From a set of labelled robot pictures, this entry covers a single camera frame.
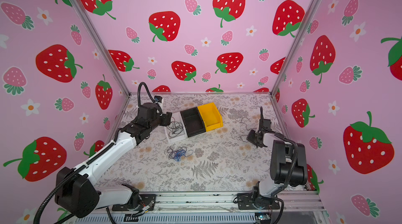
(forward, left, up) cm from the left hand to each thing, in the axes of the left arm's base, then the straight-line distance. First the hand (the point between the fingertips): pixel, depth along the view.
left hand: (166, 111), depth 82 cm
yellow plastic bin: (+11, -25, -20) cm, 34 cm away
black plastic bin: (+9, -12, -22) cm, 27 cm away
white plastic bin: (-4, -7, -18) cm, 20 cm away
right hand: (-3, -49, -21) cm, 54 cm away
